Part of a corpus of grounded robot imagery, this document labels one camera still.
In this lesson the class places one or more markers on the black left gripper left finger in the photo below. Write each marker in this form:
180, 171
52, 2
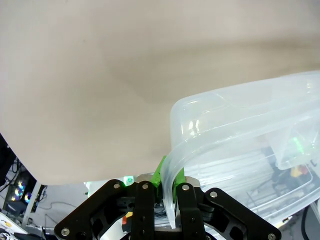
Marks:
117, 207

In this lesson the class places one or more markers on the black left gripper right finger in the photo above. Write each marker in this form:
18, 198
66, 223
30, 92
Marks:
215, 212

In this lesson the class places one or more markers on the translucent plastic container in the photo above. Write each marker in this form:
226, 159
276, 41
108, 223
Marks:
225, 120

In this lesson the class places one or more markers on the yellow red emergency stop button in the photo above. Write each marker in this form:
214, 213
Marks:
298, 172

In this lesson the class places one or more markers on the computer tower with glowing fans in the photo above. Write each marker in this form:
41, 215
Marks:
15, 190

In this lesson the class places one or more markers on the white frame post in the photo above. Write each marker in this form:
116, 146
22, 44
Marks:
31, 200

